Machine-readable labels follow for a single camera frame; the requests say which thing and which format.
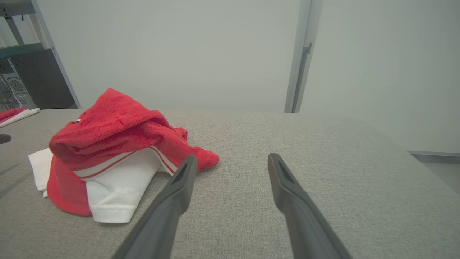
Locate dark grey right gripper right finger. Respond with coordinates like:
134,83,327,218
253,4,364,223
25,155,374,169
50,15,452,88
268,153,353,259

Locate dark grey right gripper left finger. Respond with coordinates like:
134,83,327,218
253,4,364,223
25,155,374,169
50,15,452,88
111,155,198,259

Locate red shorts with white trim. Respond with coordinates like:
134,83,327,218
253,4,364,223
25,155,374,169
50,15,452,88
0,108,40,128

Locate red t-shirt with white sleeves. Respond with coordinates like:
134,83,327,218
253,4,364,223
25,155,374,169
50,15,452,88
28,88,220,224

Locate white mesh computer case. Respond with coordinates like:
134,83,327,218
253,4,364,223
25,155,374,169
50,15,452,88
0,59,30,109

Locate dark desk panel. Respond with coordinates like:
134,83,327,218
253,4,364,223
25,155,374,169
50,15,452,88
10,49,78,110

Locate wide white partition panel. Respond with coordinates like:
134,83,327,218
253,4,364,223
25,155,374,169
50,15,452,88
36,0,310,113

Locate narrow white partition panel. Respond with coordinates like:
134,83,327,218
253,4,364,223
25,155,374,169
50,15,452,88
300,0,460,154

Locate slanted grey partition post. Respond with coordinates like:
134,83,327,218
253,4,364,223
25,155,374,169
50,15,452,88
30,0,82,109

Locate grey desk frame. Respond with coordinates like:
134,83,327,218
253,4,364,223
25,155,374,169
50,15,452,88
0,0,45,60

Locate grey double partition post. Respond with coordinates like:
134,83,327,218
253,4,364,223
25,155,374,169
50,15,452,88
284,0,324,114

